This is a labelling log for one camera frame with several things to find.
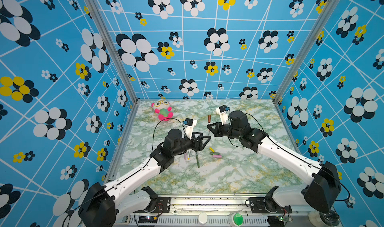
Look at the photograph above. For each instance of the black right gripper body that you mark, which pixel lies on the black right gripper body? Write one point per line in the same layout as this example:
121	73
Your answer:
227	131

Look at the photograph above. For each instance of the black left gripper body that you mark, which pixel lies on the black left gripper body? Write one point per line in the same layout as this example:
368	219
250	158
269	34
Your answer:
195	146

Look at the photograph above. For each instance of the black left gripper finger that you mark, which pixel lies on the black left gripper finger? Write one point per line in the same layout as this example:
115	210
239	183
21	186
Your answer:
202	142
200	136

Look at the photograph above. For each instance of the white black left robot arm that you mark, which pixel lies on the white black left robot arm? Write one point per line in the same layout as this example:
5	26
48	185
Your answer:
103	205

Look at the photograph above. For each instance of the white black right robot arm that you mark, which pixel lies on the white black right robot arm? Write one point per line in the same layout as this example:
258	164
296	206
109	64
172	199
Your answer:
321	185

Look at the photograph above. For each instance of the dark green pen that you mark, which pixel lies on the dark green pen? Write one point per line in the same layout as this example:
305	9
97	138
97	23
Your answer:
197	159

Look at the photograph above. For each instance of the pink white plush toy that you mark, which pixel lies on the pink white plush toy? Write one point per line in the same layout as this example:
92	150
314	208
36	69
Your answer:
163	109

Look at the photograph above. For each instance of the white round button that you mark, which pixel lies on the white round button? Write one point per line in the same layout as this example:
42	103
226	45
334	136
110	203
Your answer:
202	219

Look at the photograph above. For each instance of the green push button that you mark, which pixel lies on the green push button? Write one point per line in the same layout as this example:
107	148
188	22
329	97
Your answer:
236	220

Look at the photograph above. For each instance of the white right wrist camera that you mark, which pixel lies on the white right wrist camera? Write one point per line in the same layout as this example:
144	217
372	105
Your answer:
223	112

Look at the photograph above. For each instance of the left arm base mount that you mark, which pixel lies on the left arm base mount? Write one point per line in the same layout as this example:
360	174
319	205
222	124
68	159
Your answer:
157	204

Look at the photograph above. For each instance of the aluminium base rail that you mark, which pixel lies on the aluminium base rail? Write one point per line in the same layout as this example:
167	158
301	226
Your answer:
185	209

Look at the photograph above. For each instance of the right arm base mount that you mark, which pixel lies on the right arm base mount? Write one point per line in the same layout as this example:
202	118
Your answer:
260	205

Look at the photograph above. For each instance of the aluminium corner post left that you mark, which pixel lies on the aluminium corner post left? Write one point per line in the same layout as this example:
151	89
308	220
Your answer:
102	28

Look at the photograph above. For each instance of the aluminium corner post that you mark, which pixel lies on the aluminium corner post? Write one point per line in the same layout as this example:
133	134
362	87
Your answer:
102	28
306	47

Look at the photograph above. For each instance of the aluminium corner post right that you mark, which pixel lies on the aluminium corner post right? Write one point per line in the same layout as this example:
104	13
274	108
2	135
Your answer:
306	47

